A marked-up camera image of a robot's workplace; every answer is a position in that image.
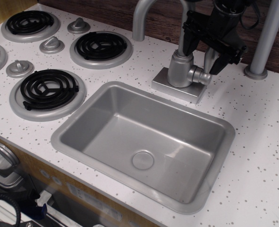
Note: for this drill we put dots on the grey vertical support pole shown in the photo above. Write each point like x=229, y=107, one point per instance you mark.
x=256, y=70

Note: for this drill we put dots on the grey toy sink basin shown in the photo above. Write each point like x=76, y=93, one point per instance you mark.
x=168, y=152

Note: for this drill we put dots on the grey oven door handle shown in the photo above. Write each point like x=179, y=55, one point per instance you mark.
x=11, y=182

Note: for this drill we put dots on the back left black burner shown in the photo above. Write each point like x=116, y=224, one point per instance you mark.
x=30, y=26

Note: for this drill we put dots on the grey stove knob middle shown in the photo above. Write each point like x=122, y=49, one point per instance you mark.
x=52, y=46

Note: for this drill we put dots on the grey oven dial knob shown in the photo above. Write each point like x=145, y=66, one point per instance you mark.
x=8, y=161

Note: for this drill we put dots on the grey stove knob back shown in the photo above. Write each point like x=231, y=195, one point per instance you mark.
x=79, y=26

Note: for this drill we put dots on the back right black burner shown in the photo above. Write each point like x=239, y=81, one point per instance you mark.
x=100, y=50

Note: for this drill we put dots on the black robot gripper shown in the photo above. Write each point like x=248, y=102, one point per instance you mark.
x=217, y=30

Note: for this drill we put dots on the grey faucet lever handle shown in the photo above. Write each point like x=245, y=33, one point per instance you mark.
x=210, y=57

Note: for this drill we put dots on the grey stove knob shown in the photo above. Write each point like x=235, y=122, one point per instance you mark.
x=19, y=69
x=52, y=46
x=79, y=26

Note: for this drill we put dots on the grey toy faucet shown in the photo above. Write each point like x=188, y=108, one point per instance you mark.
x=182, y=79

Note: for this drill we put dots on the front right black burner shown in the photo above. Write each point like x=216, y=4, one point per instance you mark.
x=47, y=95

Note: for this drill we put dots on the grey stove knob front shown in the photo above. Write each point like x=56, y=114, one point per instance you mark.
x=19, y=69

